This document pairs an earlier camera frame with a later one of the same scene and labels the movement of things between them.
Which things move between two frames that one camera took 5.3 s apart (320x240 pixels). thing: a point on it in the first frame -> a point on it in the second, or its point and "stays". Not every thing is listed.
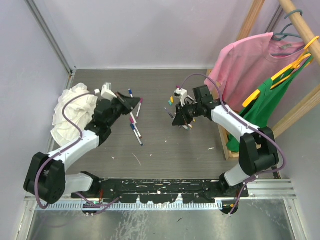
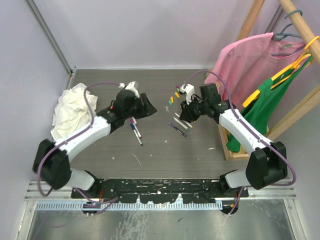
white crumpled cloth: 80,112 stays
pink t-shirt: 239,69 stays
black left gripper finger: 130,102 -> 150,109
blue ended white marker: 136,134 stays
